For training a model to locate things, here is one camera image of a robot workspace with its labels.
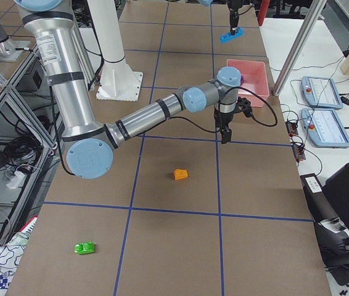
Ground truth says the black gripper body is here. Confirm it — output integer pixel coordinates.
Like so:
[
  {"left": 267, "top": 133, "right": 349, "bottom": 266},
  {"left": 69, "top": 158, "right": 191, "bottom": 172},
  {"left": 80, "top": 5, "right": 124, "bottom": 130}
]
[
  {"left": 214, "top": 97, "right": 253, "bottom": 130},
  {"left": 226, "top": 0, "right": 248, "bottom": 18}
]

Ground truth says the long blue lego block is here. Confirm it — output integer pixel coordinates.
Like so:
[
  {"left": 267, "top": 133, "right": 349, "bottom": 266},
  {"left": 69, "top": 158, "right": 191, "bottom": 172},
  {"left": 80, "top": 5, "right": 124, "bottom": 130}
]
[{"left": 220, "top": 27, "right": 244, "bottom": 44}]

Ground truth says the orange lego block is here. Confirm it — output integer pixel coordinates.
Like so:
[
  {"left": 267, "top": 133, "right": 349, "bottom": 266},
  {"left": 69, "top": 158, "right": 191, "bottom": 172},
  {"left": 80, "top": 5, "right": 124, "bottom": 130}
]
[{"left": 173, "top": 168, "right": 189, "bottom": 181}]

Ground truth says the green lego block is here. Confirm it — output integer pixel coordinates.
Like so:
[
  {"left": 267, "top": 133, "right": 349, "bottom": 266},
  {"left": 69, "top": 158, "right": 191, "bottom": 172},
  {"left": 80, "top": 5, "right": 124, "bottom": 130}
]
[{"left": 74, "top": 242, "right": 96, "bottom": 255}]

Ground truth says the pink plastic box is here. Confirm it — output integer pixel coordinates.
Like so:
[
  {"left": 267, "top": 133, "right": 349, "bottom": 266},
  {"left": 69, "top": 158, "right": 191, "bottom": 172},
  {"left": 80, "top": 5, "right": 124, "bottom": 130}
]
[{"left": 226, "top": 59, "right": 270, "bottom": 101}]

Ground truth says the red object background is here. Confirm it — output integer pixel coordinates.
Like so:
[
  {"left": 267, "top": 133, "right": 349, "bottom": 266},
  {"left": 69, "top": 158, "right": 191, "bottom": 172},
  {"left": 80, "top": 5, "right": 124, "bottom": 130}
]
[{"left": 257, "top": 0, "right": 270, "bottom": 26}]

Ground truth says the orange terminal block board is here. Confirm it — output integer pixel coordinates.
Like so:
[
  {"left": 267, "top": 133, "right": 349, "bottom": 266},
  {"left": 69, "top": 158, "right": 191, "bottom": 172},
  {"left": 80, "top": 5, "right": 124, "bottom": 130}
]
[{"left": 285, "top": 121, "right": 298, "bottom": 136}]

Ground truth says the lower terminal block board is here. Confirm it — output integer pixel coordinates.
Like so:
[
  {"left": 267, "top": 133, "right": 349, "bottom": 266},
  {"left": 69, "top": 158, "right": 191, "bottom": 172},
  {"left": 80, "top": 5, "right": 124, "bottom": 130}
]
[{"left": 291, "top": 142, "right": 306, "bottom": 163}]

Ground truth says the lower teach pendant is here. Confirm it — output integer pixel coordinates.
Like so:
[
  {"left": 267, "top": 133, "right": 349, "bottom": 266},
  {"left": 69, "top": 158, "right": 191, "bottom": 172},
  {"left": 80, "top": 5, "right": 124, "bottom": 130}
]
[{"left": 301, "top": 108, "right": 349, "bottom": 148}]

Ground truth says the teach pendant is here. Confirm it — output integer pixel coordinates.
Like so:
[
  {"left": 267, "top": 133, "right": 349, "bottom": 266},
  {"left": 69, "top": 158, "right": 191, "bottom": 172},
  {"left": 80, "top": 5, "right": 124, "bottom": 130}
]
[
  {"left": 301, "top": 108, "right": 349, "bottom": 148},
  {"left": 301, "top": 76, "right": 343, "bottom": 110}
]

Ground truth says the white remote control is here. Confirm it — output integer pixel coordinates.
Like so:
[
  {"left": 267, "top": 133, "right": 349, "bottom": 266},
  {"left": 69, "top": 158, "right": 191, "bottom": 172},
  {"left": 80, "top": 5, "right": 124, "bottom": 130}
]
[{"left": 305, "top": 176, "right": 322, "bottom": 194}]

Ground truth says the upper teach pendant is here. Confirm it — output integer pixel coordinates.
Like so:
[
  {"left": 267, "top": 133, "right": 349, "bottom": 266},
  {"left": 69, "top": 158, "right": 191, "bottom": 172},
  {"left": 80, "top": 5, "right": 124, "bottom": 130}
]
[{"left": 301, "top": 76, "right": 343, "bottom": 110}]

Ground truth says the black monitor stand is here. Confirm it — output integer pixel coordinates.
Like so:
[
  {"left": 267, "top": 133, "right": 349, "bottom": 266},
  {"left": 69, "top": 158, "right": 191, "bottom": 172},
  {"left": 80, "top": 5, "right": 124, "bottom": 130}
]
[{"left": 300, "top": 173, "right": 349, "bottom": 286}]

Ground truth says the patterned white blue cloth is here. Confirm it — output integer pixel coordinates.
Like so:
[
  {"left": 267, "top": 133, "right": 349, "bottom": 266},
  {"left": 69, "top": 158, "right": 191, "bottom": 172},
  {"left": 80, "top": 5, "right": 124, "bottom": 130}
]
[{"left": 0, "top": 232, "right": 30, "bottom": 295}]

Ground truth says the aluminium frame post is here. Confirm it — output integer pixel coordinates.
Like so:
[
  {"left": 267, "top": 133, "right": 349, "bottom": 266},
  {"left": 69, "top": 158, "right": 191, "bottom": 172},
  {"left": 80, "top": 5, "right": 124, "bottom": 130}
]
[{"left": 272, "top": 0, "right": 327, "bottom": 96}]

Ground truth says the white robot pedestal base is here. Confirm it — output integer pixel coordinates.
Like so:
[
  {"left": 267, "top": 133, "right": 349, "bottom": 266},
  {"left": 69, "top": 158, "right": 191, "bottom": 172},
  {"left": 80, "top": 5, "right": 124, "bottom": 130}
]
[{"left": 88, "top": 0, "right": 143, "bottom": 102}]

